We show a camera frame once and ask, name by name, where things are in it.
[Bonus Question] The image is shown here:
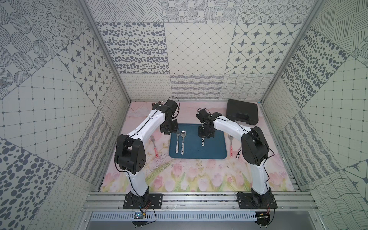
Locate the pink handled fork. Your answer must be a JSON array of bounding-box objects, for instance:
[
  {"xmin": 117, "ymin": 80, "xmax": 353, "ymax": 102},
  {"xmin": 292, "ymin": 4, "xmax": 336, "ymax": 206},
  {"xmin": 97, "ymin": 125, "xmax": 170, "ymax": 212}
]
[{"xmin": 150, "ymin": 135, "xmax": 159, "ymax": 158}]

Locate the white handled fork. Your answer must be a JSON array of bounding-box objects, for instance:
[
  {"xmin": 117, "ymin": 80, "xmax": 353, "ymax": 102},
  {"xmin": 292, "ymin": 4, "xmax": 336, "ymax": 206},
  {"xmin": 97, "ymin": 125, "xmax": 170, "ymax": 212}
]
[{"xmin": 175, "ymin": 131, "xmax": 180, "ymax": 154}]

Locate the pink handled spoon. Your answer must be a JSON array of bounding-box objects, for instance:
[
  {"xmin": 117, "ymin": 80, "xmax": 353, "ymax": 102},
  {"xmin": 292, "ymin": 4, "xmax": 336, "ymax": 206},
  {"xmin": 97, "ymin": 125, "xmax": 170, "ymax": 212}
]
[{"xmin": 228, "ymin": 135, "xmax": 234, "ymax": 157}]

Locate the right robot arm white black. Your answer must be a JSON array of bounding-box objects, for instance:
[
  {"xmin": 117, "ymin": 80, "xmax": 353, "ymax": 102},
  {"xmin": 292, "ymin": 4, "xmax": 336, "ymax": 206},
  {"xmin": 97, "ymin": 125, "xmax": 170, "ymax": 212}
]
[{"xmin": 196, "ymin": 108, "xmax": 272, "ymax": 207}]

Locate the right controller board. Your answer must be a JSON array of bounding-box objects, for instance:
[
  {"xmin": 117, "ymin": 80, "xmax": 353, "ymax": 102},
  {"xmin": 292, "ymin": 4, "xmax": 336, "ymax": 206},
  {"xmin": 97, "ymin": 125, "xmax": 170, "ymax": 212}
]
[{"xmin": 255, "ymin": 212, "xmax": 270, "ymax": 227}]

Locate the pink floral table mat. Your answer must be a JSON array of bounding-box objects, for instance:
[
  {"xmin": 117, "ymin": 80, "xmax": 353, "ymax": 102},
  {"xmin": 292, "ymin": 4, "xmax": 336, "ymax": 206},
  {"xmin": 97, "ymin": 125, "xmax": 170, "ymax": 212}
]
[{"xmin": 100, "ymin": 102, "xmax": 295, "ymax": 192}]

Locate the aluminium mounting rail frame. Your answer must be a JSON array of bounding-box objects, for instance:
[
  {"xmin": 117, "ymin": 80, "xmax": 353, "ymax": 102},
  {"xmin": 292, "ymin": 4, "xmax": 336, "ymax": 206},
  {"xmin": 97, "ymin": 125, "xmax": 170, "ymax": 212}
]
[{"xmin": 81, "ymin": 192, "xmax": 318, "ymax": 211}]

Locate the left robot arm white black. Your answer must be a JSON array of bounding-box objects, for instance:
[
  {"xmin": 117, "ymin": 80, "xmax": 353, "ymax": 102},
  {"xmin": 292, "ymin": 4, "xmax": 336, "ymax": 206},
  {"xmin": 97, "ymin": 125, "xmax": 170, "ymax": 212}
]
[{"xmin": 114, "ymin": 96, "xmax": 180, "ymax": 208}]

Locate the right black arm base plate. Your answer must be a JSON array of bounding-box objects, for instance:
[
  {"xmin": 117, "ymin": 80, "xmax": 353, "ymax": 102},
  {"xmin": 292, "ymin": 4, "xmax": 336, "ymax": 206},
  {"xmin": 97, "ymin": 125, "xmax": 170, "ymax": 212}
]
[{"xmin": 236, "ymin": 192, "xmax": 278, "ymax": 209}]

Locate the teal plastic tray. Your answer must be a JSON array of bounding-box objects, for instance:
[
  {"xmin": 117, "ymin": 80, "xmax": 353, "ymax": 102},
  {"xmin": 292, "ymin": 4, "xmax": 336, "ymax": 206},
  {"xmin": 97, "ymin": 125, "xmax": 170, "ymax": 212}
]
[{"xmin": 169, "ymin": 124, "xmax": 227, "ymax": 160}]

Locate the left controller board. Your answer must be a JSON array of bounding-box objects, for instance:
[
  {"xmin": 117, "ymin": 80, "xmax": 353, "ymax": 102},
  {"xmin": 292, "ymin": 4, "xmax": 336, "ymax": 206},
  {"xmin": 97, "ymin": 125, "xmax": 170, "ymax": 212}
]
[{"xmin": 132, "ymin": 212, "xmax": 147, "ymax": 227}]

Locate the controller board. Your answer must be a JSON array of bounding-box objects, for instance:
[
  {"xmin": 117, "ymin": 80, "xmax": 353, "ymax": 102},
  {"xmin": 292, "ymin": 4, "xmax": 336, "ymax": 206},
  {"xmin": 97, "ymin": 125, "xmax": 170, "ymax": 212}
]
[
  {"xmin": 255, "ymin": 212, "xmax": 270, "ymax": 227},
  {"xmin": 132, "ymin": 212, "xmax": 147, "ymax": 227}
]

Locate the white perforated cable duct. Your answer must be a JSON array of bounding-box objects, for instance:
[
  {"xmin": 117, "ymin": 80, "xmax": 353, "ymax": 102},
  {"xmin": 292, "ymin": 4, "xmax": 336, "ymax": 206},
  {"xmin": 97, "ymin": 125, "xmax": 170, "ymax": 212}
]
[{"xmin": 90, "ymin": 211, "xmax": 256, "ymax": 221}]

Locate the black plastic tool case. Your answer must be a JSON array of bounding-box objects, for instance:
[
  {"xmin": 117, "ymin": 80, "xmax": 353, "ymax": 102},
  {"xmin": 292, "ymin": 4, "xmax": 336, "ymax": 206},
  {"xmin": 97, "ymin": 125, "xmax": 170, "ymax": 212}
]
[{"xmin": 225, "ymin": 99, "xmax": 259, "ymax": 126}]

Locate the white handled spoon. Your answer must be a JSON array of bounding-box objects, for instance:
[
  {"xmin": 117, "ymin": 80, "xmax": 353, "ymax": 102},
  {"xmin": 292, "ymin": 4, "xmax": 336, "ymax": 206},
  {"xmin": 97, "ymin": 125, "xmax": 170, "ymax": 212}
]
[{"xmin": 181, "ymin": 130, "xmax": 186, "ymax": 155}]

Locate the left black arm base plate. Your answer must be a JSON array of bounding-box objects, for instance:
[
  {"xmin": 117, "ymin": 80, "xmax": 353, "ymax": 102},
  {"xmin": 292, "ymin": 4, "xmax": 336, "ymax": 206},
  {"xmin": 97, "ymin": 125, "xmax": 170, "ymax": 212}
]
[{"xmin": 123, "ymin": 192, "xmax": 163, "ymax": 209}]

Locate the cow pattern handled spoon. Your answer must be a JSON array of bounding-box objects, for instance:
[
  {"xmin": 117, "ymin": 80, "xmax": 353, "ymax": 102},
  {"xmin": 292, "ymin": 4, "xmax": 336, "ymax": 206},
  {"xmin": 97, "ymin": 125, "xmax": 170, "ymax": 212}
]
[{"xmin": 236, "ymin": 148, "xmax": 242, "ymax": 159}]

